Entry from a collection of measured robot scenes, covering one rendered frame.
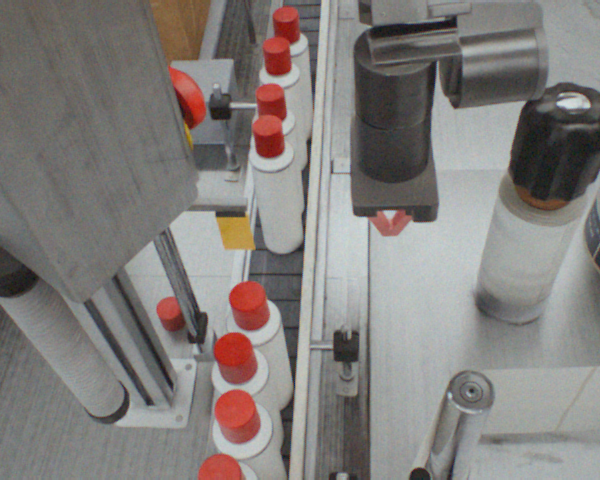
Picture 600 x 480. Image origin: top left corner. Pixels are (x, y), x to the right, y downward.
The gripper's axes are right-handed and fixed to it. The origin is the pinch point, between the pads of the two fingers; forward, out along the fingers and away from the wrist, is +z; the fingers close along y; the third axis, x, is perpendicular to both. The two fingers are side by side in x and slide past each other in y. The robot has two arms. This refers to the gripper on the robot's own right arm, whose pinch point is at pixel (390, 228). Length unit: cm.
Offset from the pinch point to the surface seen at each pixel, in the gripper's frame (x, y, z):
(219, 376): 15.1, -12.2, 4.9
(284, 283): 12.3, 8.5, 21.4
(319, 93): 8.4, 39.8, 17.5
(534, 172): -13.0, 4.1, -2.4
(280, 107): 11.3, 19.2, 2.1
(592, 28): -38, 65, 27
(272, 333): 10.8, -7.7, 5.4
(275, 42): 12.4, 29.2, 0.6
